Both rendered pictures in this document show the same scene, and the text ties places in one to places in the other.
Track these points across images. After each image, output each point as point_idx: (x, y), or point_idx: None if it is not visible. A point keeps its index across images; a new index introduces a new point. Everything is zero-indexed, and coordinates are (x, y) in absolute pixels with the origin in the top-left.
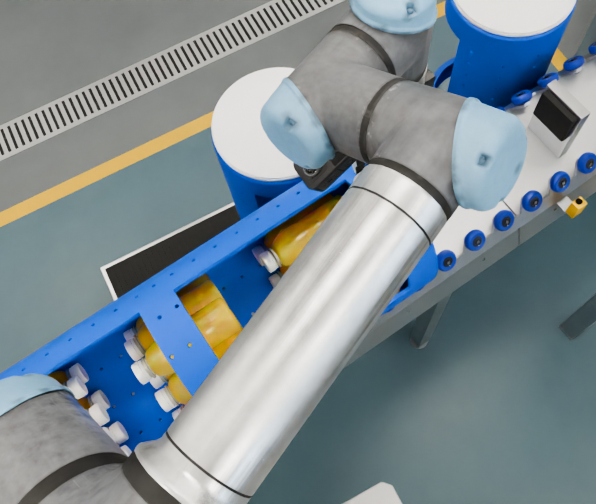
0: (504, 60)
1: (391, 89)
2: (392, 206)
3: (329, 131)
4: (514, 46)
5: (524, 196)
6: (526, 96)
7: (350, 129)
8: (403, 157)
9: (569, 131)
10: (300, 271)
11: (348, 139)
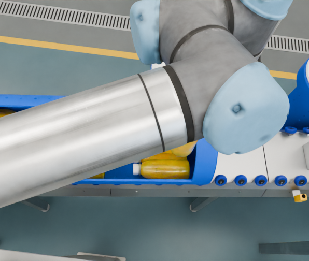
0: None
1: (213, 29)
2: (148, 100)
3: (160, 39)
4: None
5: (278, 176)
6: None
7: (171, 42)
8: (182, 72)
9: None
10: (53, 103)
11: (167, 49)
